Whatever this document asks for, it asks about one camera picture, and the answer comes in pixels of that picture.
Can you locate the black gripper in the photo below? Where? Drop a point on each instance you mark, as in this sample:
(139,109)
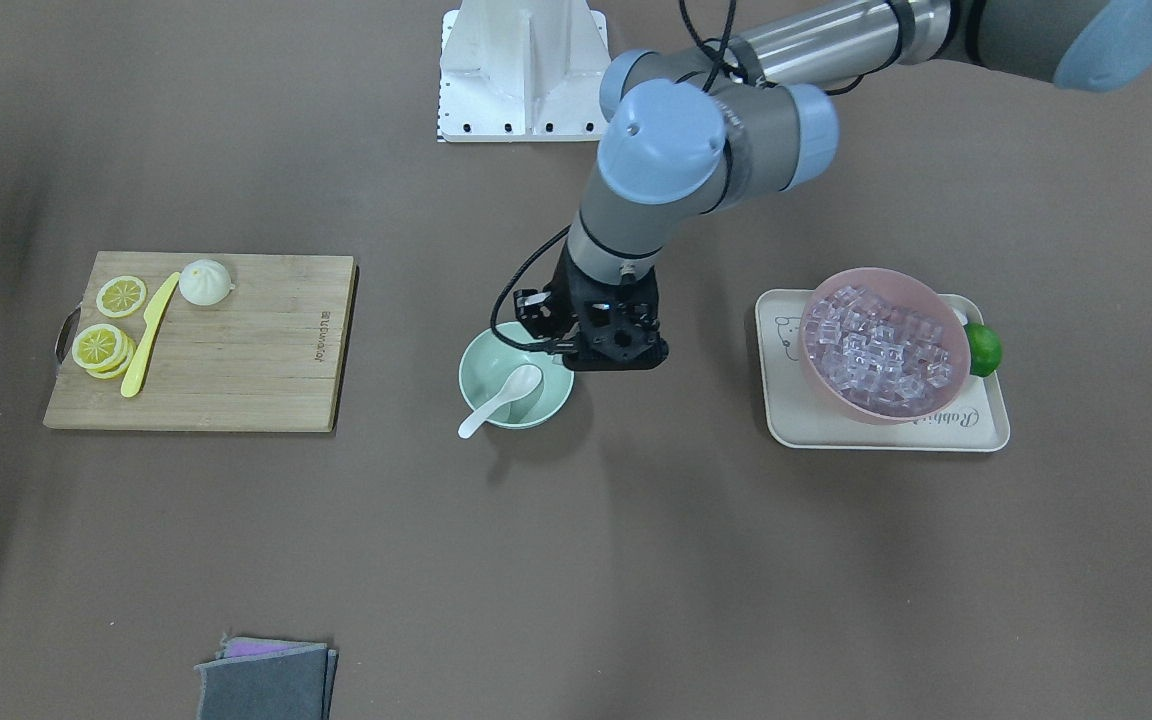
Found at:
(567,291)

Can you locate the white ceramic spoon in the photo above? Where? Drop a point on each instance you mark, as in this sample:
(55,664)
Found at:
(519,383)

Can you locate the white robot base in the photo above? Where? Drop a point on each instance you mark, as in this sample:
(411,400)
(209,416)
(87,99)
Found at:
(522,71)

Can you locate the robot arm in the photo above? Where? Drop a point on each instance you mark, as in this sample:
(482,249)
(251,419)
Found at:
(751,113)

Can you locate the pink bowl of ice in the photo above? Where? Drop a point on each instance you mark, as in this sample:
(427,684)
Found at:
(881,347)

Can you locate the bamboo cutting board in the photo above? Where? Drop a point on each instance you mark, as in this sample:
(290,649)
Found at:
(267,358)

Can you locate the green lime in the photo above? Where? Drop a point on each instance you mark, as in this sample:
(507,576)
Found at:
(985,348)

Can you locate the yellow plastic knife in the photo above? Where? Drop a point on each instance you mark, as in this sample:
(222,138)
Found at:
(133,379)

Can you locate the grey folded cloth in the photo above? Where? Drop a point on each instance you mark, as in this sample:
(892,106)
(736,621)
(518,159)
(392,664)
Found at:
(261,678)

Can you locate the lemon slice stack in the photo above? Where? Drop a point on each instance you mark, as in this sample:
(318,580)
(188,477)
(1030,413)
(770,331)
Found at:
(103,351)

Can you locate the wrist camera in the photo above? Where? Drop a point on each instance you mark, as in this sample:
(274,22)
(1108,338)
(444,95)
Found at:
(536,311)

